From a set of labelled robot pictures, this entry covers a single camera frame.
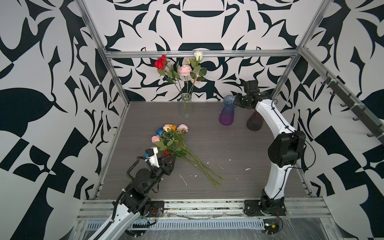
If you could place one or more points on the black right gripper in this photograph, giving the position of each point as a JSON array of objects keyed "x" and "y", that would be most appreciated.
[{"x": 237, "y": 100}]

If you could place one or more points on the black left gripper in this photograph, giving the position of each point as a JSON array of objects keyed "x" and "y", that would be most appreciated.
[{"x": 163, "y": 165}]

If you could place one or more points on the smoky pink glass vase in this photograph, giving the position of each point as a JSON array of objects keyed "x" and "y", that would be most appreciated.
[{"x": 255, "y": 122}]

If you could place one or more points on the purple blue glass vase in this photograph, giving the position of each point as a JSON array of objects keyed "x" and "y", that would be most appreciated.
[{"x": 227, "y": 115}]

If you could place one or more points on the white rose stem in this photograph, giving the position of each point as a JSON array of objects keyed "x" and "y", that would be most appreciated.
[{"x": 197, "y": 72}]

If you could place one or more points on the clear glass vase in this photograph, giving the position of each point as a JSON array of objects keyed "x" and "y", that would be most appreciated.
[{"x": 186, "y": 107}]

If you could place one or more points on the pink peony flower stem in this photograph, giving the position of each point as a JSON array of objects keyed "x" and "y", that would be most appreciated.
[{"x": 184, "y": 72}]

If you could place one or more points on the red rose stem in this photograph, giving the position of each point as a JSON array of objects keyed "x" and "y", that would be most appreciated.
[{"x": 166, "y": 69}]

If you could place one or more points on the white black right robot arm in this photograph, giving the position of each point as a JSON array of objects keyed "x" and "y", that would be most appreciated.
[{"x": 284, "y": 152}]

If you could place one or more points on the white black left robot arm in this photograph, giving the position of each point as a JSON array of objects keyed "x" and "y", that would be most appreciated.
[{"x": 133, "y": 202}]

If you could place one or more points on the mixed artificial flower bouquet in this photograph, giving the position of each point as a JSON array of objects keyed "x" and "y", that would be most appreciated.
[{"x": 171, "y": 139}]

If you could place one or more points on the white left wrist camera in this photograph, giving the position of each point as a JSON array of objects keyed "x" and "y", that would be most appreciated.
[{"x": 151, "y": 156}]

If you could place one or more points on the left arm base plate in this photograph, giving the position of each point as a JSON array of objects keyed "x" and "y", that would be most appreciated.
[{"x": 155, "y": 209}]

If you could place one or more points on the white slotted cable duct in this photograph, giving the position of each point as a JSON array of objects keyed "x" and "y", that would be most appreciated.
[{"x": 202, "y": 224}]

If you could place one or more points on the aluminium front rail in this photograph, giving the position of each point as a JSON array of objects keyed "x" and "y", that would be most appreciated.
[{"x": 209, "y": 208}]

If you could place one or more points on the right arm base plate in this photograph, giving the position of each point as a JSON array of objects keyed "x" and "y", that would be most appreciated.
[{"x": 265, "y": 207}]

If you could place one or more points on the black wall hook rack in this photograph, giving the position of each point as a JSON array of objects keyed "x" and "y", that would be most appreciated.
[{"x": 352, "y": 103}]

